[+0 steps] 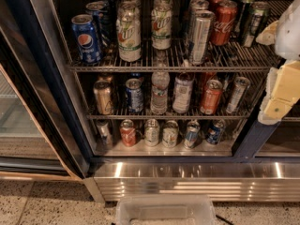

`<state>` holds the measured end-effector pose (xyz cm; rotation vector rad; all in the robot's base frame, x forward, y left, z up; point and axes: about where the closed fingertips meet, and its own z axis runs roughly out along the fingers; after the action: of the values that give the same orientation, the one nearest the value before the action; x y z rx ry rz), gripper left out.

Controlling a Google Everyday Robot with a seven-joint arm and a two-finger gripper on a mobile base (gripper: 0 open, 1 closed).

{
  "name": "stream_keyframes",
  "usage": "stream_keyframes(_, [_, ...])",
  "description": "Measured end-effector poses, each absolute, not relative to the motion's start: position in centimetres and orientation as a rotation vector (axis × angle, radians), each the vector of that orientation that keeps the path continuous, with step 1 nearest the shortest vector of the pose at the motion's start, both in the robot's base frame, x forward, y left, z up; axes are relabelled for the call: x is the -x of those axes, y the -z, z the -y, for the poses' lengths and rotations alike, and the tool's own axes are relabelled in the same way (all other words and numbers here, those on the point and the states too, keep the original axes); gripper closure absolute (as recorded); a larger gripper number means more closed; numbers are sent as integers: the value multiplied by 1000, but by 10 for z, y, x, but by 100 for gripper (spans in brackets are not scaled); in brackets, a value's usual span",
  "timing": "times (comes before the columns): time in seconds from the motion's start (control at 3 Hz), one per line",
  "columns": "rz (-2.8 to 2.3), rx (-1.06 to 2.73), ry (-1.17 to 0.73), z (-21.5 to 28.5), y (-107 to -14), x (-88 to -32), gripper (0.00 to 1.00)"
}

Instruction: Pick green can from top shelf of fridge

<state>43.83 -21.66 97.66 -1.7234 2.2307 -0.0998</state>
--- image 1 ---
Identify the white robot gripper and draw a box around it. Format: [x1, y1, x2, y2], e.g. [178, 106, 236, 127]
[256, 0, 300, 125]

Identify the slim silver can middle shelf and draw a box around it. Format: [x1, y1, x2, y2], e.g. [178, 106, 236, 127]
[226, 76, 250, 113]

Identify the red can middle shelf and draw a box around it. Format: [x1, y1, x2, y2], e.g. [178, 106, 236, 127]
[200, 80, 223, 115]

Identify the red can shelf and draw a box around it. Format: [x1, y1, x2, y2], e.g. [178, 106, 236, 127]
[200, 80, 223, 115]
[120, 119, 136, 147]

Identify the red Coca-Cola can front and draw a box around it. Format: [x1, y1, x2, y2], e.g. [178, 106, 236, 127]
[210, 0, 237, 46]

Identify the green can second row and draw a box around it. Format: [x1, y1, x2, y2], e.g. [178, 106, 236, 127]
[234, 0, 255, 34]

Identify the tall silver can front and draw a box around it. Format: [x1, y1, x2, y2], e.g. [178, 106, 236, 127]
[187, 10, 215, 65]

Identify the tall silver can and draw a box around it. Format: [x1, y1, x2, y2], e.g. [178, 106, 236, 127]
[179, 0, 192, 23]
[187, 10, 215, 65]
[186, 0, 209, 35]

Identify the blue Pepsi can bottom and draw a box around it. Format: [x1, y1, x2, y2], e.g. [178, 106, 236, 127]
[205, 119, 225, 144]

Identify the blue pepsi can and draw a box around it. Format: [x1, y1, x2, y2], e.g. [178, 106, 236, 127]
[85, 1, 113, 47]
[205, 119, 225, 144]
[71, 14, 102, 64]
[92, 0, 116, 23]

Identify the blue silver can bottom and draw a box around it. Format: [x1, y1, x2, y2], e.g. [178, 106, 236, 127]
[184, 120, 201, 149]

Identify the white can bottom shelf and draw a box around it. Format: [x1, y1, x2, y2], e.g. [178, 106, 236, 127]
[162, 120, 179, 148]

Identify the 7UP can front centre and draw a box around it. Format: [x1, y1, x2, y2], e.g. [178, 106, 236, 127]
[151, 5, 173, 50]

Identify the silver can bottom shelf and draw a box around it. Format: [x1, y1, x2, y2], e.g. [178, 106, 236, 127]
[144, 119, 160, 146]

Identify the blue can middle shelf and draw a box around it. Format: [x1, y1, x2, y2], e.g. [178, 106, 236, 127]
[126, 78, 143, 113]

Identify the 7UP can front left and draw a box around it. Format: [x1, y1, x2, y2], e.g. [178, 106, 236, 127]
[116, 2, 142, 62]

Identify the red can bottom shelf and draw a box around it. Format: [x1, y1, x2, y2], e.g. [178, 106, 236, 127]
[120, 119, 136, 147]

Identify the gold can middle shelf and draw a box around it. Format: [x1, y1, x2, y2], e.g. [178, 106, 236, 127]
[93, 81, 113, 115]

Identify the dark can bottom left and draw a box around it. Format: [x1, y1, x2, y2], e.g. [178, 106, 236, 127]
[96, 119, 113, 146]

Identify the blue Pepsi can front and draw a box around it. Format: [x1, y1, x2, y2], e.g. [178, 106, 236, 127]
[71, 14, 102, 64]

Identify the open glass fridge door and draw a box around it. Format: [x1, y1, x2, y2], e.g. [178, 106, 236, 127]
[0, 0, 92, 180]

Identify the white labelled bottle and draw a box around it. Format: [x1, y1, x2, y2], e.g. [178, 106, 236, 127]
[172, 72, 195, 113]

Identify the clear water bottle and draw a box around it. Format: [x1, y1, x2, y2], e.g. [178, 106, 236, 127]
[150, 50, 171, 116]

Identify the clear plastic bin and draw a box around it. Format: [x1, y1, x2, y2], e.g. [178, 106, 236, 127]
[116, 194, 216, 225]

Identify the top wire shelf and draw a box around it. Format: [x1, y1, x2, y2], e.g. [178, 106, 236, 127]
[67, 0, 300, 73]

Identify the wire shelf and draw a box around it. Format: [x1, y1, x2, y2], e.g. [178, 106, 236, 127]
[67, 0, 300, 73]
[87, 72, 265, 120]

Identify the middle wire shelf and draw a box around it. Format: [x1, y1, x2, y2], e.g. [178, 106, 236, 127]
[87, 72, 265, 120]

